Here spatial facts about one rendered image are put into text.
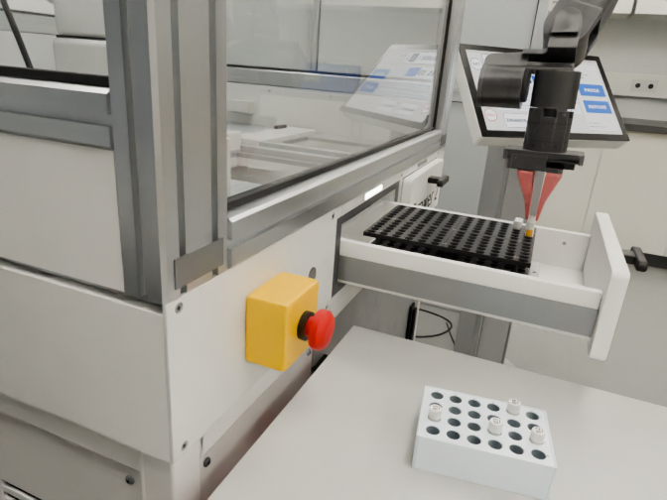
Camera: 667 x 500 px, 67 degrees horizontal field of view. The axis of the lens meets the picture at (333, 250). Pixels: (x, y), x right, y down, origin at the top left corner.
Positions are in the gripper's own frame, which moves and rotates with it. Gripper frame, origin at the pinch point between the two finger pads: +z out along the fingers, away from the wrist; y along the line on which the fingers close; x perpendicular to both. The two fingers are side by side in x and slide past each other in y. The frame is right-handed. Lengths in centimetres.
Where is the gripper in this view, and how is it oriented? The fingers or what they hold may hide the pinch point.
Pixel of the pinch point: (532, 213)
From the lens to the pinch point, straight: 78.8
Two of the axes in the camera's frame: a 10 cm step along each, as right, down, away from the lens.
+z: -0.5, 9.5, 3.1
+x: 4.1, -2.6, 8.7
